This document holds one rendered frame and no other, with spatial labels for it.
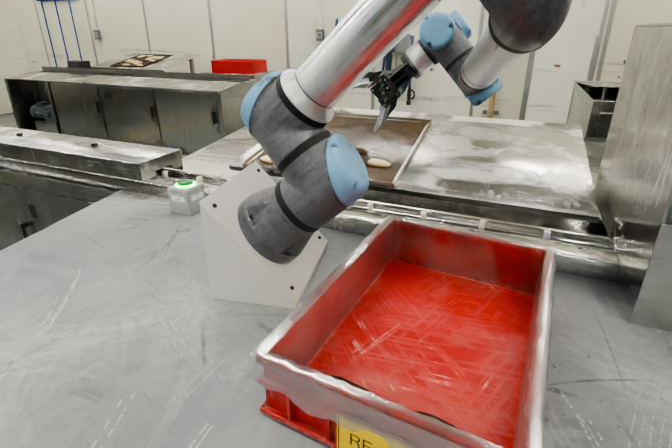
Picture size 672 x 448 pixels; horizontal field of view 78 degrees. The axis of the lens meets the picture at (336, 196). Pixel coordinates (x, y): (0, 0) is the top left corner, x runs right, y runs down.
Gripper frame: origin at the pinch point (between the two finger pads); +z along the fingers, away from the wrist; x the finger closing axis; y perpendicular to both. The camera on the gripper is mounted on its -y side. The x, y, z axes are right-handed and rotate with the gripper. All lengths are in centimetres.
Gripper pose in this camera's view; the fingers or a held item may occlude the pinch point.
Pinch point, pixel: (355, 111)
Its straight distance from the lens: 118.1
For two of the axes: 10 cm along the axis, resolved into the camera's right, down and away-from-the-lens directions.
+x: 6.6, 7.1, 2.4
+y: -1.8, 4.6, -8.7
